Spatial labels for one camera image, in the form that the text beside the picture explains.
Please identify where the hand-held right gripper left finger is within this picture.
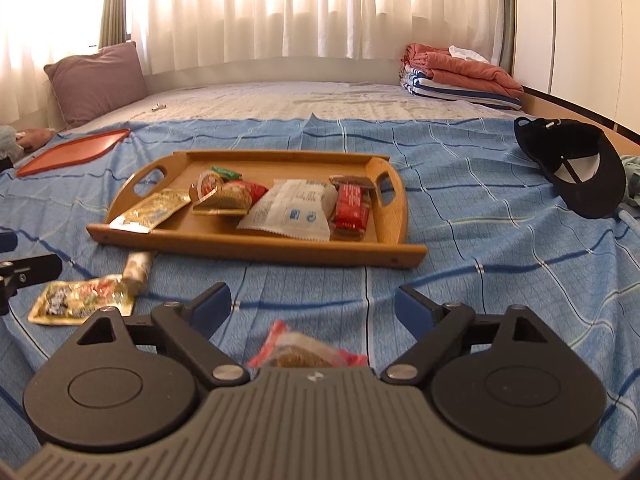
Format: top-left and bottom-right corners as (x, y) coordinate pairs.
(75, 282), (251, 387)

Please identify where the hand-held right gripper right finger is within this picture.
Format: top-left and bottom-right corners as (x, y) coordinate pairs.
(381, 285), (551, 386)

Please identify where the wooden tray with handles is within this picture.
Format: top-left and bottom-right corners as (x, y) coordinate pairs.
(86, 149), (429, 270)

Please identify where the red clear cake packet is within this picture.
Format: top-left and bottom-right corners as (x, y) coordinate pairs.
(247, 320), (369, 369)

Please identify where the gold foil snack packet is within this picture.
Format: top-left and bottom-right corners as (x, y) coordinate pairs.
(109, 187), (192, 234)

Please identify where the red checked snack packet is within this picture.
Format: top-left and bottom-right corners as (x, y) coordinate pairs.
(330, 183), (372, 232)

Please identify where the dark brown snack packet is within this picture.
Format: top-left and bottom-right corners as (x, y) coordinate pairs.
(328, 174), (377, 192)

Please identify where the colourful gold-edged snack packet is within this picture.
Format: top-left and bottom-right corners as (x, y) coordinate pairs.
(27, 274), (137, 327)

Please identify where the beige wrapped candy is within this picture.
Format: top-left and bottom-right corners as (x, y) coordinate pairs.
(121, 252), (154, 292)

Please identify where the blue checked bedsheet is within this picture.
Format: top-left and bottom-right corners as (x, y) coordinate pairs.
(0, 114), (640, 480)

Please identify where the pale blue cloth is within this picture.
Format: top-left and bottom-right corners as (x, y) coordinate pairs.
(0, 125), (24, 162)

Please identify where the pinkish soft object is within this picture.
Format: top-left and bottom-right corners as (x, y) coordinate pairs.
(21, 128), (57, 152)

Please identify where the round brown snack packet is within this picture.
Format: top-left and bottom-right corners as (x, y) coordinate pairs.
(189, 170), (254, 216)

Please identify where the red plastic tray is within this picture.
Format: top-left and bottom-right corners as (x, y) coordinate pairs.
(16, 128), (132, 178)

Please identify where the white snack packet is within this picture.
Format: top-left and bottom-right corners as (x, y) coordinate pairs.
(236, 178), (339, 242)

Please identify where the small red snack packet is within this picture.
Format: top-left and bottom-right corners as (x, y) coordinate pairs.
(235, 182), (269, 207)

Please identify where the purple pillow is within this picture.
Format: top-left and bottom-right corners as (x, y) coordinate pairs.
(43, 41), (150, 130)

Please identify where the patterned white mattress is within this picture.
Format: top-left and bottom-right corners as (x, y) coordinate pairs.
(59, 80), (527, 127)

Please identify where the folded blue striped towel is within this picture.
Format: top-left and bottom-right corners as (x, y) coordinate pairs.
(399, 64), (524, 112)

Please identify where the black cap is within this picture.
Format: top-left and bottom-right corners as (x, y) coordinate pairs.
(513, 117), (627, 220)

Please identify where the stack of folded clothes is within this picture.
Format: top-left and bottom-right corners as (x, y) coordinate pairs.
(403, 42), (525, 97)

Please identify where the beige window sill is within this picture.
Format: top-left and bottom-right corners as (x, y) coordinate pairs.
(144, 55), (407, 94)

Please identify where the pale green jacket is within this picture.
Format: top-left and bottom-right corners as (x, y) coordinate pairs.
(619, 154), (640, 222)

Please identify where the green curtain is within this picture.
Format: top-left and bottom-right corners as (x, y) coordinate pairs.
(499, 0), (519, 82)
(97, 0), (132, 52)

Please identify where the folded white cloth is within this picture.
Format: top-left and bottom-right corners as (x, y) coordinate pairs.
(448, 45), (489, 64)

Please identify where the white sheer curtain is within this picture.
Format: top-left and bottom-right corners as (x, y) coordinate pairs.
(0, 0), (517, 128)

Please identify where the white wardrobe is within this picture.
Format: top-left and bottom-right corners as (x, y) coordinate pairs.
(514, 0), (640, 137)

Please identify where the wooden bed frame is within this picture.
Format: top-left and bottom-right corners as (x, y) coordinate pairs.
(520, 85), (640, 161)

